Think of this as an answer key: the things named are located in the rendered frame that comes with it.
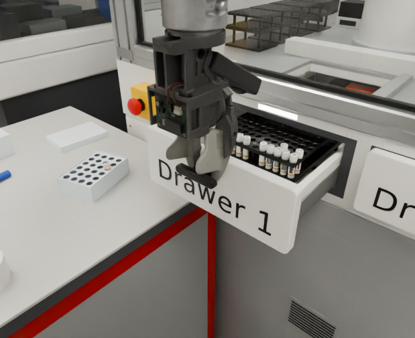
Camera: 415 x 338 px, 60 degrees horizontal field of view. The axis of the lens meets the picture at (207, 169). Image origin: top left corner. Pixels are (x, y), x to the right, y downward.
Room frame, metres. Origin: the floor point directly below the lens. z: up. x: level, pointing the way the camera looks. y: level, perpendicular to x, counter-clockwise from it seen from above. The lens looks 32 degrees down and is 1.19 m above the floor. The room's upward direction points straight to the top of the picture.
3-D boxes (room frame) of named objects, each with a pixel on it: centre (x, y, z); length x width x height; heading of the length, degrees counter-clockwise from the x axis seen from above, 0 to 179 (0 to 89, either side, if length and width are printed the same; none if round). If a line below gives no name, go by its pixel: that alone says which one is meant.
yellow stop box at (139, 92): (0.79, 0.14, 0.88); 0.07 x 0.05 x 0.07; 48
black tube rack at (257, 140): (0.61, -0.14, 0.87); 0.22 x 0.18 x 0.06; 138
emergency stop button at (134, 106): (0.77, 0.16, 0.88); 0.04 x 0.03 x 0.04; 48
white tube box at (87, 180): (0.63, 0.24, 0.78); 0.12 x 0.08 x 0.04; 156
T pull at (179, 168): (0.44, 0.01, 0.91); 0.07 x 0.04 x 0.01; 48
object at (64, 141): (0.83, 0.33, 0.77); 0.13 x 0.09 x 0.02; 134
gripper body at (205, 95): (0.43, 0.02, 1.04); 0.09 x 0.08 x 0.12; 138
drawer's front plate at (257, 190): (0.46, -0.01, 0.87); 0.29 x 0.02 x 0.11; 48
